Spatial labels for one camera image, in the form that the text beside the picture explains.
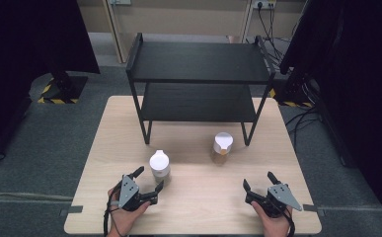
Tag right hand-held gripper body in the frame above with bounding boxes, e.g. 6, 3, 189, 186
245, 183, 303, 218

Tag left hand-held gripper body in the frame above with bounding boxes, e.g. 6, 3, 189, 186
117, 175, 151, 212

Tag jar with orange brown powder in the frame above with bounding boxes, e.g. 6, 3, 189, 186
210, 131, 235, 166

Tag black two-tier shelf rack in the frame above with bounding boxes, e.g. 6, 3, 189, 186
125, 32, 277, 147

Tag person's left hand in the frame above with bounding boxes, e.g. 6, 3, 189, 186
107, 187, 152, 237

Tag person's right hand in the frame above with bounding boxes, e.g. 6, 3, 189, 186
250, 202, 294, 237

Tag black curtain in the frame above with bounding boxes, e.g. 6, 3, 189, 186
278, 0, 382, 230
0, 0, 102, 167

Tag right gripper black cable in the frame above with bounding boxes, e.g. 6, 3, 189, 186
278, 203, 297, 237

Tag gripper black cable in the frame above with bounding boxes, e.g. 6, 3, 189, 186
103, 189, 120, 237
278, 203, 297, 237

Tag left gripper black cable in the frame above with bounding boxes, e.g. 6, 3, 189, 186
103, 189, 120, 237

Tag black cables on floor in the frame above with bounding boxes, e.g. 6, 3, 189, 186
284, 104, 322, 151

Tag white frame post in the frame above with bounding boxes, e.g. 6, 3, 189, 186
239, 0, 256, 43
101, 0, 129, 64

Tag black cables at socket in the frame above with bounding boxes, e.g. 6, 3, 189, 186
257, 5, 292, 65

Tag white wall socket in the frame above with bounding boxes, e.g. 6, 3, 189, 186
252, 0, 277, 10

